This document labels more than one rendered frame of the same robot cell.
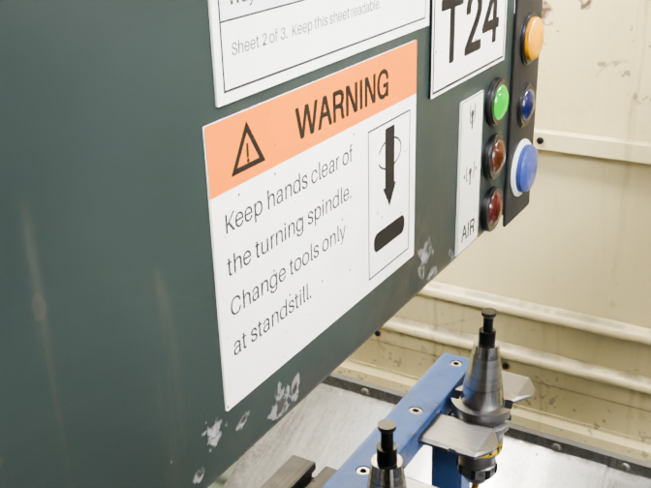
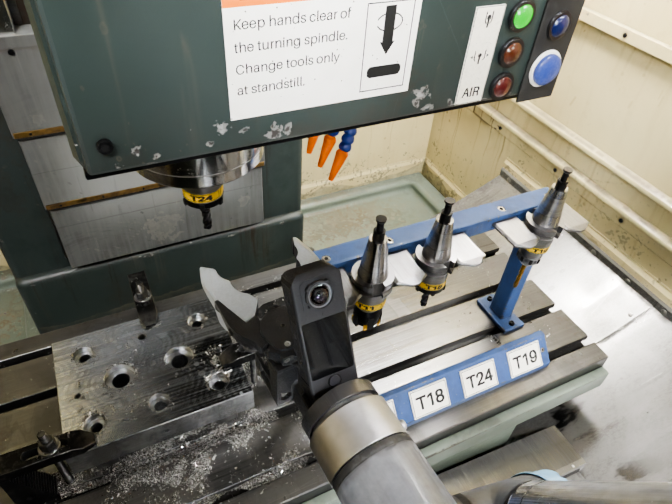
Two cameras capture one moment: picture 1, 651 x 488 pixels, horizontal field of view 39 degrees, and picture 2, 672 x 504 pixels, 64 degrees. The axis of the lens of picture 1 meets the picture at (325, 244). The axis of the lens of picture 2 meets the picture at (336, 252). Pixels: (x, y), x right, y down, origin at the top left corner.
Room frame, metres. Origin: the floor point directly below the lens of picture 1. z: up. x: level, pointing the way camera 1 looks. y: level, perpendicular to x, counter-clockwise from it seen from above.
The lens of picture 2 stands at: (0.01, -0.22, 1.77)
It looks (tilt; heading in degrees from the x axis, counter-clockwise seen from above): 43 degrees down; 30
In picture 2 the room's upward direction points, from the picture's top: 5 degrees clockwise
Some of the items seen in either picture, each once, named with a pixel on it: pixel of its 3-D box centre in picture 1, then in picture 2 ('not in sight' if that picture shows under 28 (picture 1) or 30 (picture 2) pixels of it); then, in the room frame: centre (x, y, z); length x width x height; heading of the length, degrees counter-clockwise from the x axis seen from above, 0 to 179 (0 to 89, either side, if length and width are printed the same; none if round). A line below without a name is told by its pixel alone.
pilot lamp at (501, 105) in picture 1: (499, 102); (522, 16); (0.50, -0.10, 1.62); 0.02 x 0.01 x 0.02; 149
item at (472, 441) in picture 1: (462, 437); (518, 234); (0.75, -0.13, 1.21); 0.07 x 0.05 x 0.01; 59
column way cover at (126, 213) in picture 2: not in sight; (154, 147); (0.62, 0.59, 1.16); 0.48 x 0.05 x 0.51; 149
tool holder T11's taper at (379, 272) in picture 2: not in sight; (375, 256); (0.52, 0.01, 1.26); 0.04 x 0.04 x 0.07
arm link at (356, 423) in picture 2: not in sight; (359, 435); (0.23, -0.13, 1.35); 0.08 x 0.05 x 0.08; 153
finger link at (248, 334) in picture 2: not in sight; (255, 322); (0.25, 0.00, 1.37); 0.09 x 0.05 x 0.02; 88
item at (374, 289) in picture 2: not in sight; (372, 278); (0.52, 0.01, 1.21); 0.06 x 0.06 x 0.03
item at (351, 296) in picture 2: not in sight; (338, 289); (0.47, 0.04, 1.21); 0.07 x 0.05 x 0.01; 59
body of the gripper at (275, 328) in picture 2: not in sight; (311, 368); (0.26, -0.06, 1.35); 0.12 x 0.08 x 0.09; 63
